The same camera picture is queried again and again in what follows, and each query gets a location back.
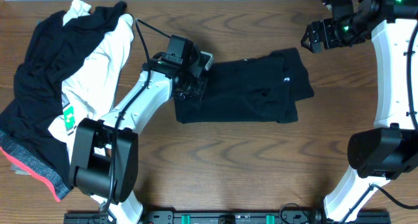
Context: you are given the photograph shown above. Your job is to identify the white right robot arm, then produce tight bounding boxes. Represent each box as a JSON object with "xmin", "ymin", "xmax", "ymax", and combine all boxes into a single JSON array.
[{"xmin": 301, "ymin": 0, "xmax": 417, "ymax": 223}]

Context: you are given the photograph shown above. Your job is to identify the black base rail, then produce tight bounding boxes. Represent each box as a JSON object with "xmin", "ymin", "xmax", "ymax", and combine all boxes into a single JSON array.
[{"xmin": 63, "ymin": 208, "xmax": 391, "ymax": 224}]

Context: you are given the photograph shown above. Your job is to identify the white t-shirt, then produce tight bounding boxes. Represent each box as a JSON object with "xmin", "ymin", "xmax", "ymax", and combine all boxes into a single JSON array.
[{"xmin": 48, "ymin": 12, "xmax": 134, "ymax": 155}]

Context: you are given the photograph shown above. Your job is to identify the grey garment with red trim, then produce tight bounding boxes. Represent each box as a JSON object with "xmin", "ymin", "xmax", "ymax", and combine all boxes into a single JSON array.
[{"xmin": 1, "ymin": 131, "xmax": 72, "ymax": 202}]

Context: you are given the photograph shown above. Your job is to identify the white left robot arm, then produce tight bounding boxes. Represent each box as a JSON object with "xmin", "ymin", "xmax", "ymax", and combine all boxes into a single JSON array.
[{"xmin": 64, "ymin": 51, "xmax": 214, "ymax": 223}]

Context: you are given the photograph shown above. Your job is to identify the black t-shirt with logo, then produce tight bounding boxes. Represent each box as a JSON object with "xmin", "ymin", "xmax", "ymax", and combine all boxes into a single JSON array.
[{"xmin": 174, "ymin": 48, "xmax": 314, "ymax": 123}]

